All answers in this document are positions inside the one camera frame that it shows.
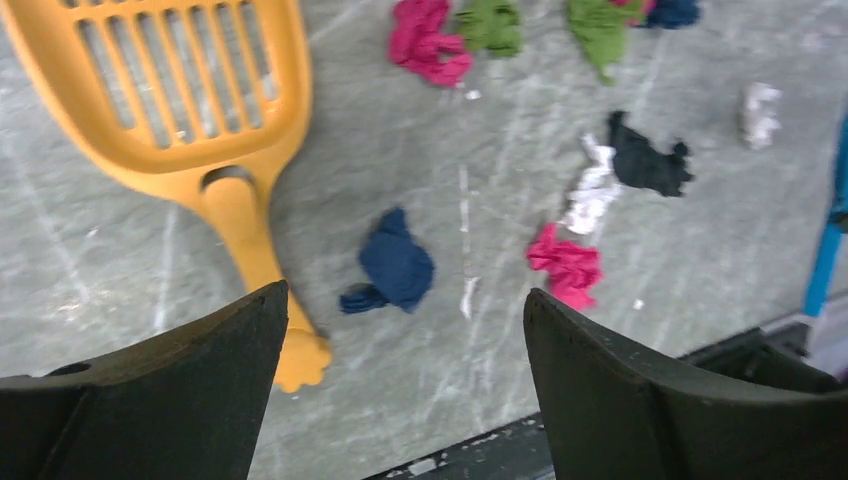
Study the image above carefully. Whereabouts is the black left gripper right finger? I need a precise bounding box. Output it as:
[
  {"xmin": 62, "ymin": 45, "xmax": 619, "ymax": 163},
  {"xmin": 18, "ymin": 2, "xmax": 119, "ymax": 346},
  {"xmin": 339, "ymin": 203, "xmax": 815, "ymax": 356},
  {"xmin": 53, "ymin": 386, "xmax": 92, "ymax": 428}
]
[{"xmin": 524, "ymin": 289, "xmax": 847, "ymax": 479}]

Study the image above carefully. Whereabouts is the magenta paper scrap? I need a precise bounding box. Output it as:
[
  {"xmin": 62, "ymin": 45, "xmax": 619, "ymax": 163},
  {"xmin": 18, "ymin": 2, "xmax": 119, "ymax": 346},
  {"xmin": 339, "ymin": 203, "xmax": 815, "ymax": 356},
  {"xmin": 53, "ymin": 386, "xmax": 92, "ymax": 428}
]
[{"xmin": 387, "ymin": 0, "xmax": 473, "ymax": 88}]

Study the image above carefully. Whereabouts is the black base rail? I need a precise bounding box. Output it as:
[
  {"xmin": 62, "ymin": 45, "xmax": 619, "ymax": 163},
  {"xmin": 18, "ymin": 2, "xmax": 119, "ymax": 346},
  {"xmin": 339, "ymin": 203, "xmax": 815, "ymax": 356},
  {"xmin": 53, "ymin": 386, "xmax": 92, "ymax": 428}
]
[{"xmin": 383, "ymin": 321, "xmax": 847, "ymax": 479}]

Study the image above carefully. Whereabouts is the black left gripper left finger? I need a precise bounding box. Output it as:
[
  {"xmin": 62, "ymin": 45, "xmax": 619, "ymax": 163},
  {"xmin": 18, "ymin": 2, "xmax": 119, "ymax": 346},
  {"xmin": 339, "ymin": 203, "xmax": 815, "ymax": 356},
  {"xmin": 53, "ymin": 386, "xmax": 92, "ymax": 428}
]
[{"xmin": 1, "ymin": 281, "xmax": 288, "ymax": 479}]

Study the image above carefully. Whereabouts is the pink paper scrap centre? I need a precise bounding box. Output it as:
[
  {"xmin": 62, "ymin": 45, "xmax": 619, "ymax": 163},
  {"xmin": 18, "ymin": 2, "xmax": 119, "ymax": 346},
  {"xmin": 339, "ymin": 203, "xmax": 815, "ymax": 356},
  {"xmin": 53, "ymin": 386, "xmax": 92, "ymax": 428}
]
[{"xmin": 525, "ymin": 223, "xmax": 603, "ymax": 311}]

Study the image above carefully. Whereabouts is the dark blue paper scrap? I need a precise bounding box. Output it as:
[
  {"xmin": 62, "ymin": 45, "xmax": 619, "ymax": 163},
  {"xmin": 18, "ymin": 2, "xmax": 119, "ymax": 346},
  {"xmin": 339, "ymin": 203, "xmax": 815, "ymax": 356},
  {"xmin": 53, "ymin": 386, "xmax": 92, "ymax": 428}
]
[{"xmin": 339, "ymin": 207, "xmax": 435, "ymax": 314}]

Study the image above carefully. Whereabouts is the black paper scrap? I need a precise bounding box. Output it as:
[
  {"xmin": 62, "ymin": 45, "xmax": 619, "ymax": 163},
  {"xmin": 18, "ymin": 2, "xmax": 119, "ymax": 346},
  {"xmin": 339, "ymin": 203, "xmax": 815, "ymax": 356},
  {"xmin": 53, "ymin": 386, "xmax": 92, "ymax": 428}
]
[{"xmin": 607, "ymin": 110, "xmax": 695, "ymax": 197}]

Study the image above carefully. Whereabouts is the yellow slotted plastic scoop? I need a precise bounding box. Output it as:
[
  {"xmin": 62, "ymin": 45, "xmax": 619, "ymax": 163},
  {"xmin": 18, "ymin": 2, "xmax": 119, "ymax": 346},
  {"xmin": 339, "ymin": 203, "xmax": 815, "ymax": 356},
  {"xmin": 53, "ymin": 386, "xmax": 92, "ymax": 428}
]
[{"xmin": 0, "ymin": 0, "xmax": 333, "ymax": 395}]

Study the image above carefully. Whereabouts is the small white paper scrap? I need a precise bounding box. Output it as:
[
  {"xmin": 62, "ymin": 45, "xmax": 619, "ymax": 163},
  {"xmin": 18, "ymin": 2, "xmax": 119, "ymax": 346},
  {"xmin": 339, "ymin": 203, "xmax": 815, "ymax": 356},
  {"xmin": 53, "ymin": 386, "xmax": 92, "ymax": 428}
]
[{"xmin": 739, "ymin": 82, "xmax": 782, "ymax": 150}]

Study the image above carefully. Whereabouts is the green paper scrap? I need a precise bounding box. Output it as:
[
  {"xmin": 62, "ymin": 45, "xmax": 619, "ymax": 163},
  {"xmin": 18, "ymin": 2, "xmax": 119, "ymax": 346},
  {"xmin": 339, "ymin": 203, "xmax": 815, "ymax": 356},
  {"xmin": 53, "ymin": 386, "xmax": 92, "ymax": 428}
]
[{"xmin": 565, "ymin": 0, "xmax": 646, "ymax": 85}]

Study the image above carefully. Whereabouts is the blue brush with black bristles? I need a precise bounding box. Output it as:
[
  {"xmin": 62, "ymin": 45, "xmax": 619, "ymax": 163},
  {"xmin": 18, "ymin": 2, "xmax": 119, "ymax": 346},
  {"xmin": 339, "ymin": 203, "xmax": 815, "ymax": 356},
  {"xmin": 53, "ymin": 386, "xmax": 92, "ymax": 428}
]
[{"xmin": 802, "ymin": 114, "xmax": 847, "ymax": 317}]

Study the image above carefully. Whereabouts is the navy paper scrap right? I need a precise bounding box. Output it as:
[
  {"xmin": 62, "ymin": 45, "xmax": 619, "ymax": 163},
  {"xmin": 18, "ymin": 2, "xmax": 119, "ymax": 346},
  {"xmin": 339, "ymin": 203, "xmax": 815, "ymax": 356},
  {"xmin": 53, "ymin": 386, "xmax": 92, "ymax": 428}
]
[{"xmin": 643, "ymin": 0, "xmax": 701, "ymax": 30}]

